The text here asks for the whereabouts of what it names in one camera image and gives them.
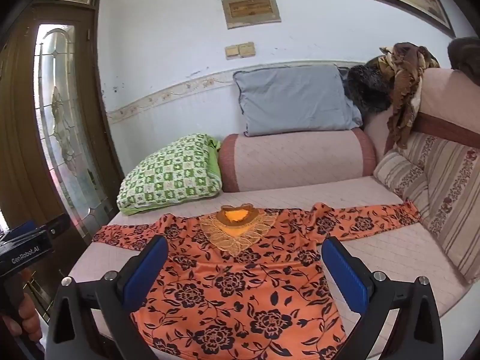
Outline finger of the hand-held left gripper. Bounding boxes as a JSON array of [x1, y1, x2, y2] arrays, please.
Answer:
[[35, 214, 71, 240]]

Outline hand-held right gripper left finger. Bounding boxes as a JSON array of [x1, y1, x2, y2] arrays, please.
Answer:
[[44, 235, 169, 360]]

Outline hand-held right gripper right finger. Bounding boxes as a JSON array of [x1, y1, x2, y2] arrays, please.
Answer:
[[320, 236, 445, 360]]

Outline orange floral shirt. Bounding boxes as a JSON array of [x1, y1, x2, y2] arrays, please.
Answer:
[[92, 202, 421, 360]]

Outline person's left hand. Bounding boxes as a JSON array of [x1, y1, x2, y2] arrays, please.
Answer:
[[0, 295, 43, 343]]

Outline green checked pillow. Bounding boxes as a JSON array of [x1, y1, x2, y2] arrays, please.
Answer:
[[116, 133, 224, 216]]

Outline small striped floral cushion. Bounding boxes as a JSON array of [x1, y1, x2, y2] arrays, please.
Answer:
[[373, 149, 431, 219]]

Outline pink sofa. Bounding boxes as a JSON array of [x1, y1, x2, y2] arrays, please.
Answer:
[[69, 65, 480, 360]]

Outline large striped floral cushion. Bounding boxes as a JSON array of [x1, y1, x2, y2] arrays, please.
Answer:
[[397, 131, 480, 286]]

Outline grey pillow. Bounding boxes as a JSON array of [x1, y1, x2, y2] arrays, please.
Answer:
[[232, 63, 364, 137]]

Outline dark furry cloth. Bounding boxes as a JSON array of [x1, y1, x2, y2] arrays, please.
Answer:
[[343, 55, 394, 115]]

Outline brown scarf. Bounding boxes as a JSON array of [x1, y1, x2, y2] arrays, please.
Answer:
[[377, 42, 441, 151]]

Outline dark brown cloth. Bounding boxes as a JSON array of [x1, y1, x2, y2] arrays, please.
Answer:
[[448, 37, 480, 80]]

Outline small framed wall plaque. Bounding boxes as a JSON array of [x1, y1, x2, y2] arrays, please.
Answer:
[[220, 0, 282, 30]]

